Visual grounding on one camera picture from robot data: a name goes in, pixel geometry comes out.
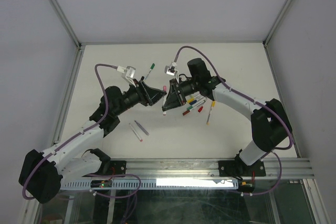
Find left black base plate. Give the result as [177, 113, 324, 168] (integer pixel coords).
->
[98, 160, 127, 176]

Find purple cable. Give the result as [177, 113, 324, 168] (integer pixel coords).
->
[22, 63, 144, 200]
[173, 46, 294, 197]

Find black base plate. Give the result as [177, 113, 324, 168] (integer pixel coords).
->
[98, 160, 127, 176]
[218, 160, 266, 179]

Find yellow cap long marker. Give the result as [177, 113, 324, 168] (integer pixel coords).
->
[206, 101, 216, 125]

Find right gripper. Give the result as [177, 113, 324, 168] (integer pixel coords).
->
[162, 78, 199, 112]

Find left aluminium frame post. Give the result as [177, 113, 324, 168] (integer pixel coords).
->
[48, 0, 82, 50]

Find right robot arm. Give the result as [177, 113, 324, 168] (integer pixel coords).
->
[162, 58, 292, 175]

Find aluminium mounting rail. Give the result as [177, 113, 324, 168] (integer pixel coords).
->
[34, 157, 315, 180]

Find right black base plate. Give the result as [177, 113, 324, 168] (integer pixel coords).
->
[218, 160, 266, 179]

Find translucent grey highlighter pen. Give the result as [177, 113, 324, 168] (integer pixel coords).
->
[134, 120, 150, 136]

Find blue cap marker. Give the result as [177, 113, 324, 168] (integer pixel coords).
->
[192, 97, 207, 105]

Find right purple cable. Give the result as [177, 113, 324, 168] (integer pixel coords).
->
[173, 46, 294, 197]

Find right aluminium frame post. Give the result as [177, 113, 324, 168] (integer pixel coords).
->
[262, 0, 294, 48]

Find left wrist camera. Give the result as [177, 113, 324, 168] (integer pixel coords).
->
[117, 66, 136, 87]

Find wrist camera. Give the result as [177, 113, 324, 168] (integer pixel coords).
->
[117, 66, 136, 87]
[164, 61, 179, 83]

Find green cap rainbow marker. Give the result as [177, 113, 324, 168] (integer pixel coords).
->
[144, 63, 155, 80]

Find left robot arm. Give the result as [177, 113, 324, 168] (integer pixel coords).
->
[18, 80, 166, 204]

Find aluminium frame post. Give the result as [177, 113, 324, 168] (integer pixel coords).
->
[48, 0, 82, 50]
[262, 0, 294, 48]

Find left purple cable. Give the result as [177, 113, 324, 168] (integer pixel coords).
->
[22, 63, 144, 200]

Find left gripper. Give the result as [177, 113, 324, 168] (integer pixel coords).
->
[113, 79, 166, 116]

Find magenta cap acrylic marker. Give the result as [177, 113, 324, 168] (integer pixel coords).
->
[129, 123, 143, 142]

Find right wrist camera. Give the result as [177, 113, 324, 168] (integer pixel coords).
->
[164, 61, 179, 83]

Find grey slotted cable duct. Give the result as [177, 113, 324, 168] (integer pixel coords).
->
[61, 178, 238, 190]

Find pink cap acrylic marker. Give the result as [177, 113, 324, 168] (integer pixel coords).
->
[162, 86, 167, 116]

